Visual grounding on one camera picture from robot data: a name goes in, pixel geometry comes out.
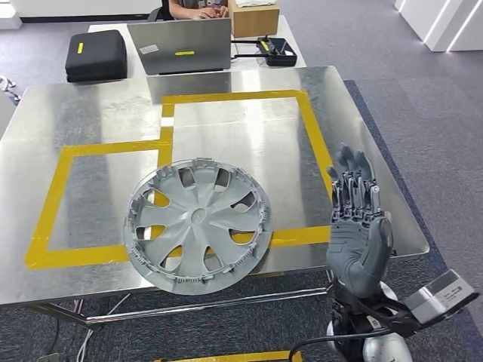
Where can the person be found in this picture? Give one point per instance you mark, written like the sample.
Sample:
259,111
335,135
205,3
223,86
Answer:
181,7

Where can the black desk chair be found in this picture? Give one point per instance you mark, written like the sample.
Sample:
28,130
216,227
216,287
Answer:
164,10

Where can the yellow tape on workbench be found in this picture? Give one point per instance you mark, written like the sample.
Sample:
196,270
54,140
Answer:
75,257

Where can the cardboard box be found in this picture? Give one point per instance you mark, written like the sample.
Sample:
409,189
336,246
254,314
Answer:
253,22

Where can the grey laptop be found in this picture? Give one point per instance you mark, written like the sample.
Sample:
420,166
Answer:
204,40

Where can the yellow floor tape square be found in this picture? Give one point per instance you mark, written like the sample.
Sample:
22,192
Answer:
226,358

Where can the white partition panels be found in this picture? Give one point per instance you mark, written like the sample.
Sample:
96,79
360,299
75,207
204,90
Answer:
434,25

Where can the black zip case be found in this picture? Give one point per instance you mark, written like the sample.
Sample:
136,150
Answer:
96,57

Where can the grey plastic wheel hubcap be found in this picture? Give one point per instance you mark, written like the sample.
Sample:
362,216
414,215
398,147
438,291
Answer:
196,215

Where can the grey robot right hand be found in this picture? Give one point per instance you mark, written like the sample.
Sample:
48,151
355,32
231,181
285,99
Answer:
355,250

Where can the stainless steel workbench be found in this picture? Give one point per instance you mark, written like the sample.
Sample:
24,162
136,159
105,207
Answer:
94,115

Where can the black router with antennas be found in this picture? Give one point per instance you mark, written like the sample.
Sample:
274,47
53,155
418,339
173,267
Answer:
281,57

